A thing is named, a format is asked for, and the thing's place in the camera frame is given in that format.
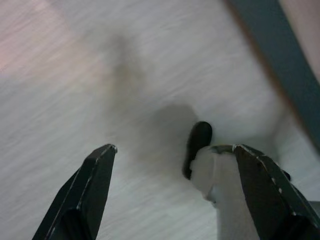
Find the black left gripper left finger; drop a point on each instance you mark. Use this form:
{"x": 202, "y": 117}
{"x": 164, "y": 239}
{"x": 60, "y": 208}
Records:
{"x": 80, "y": 195}

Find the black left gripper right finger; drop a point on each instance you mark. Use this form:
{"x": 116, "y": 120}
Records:
{"x": 275, "y": 197}

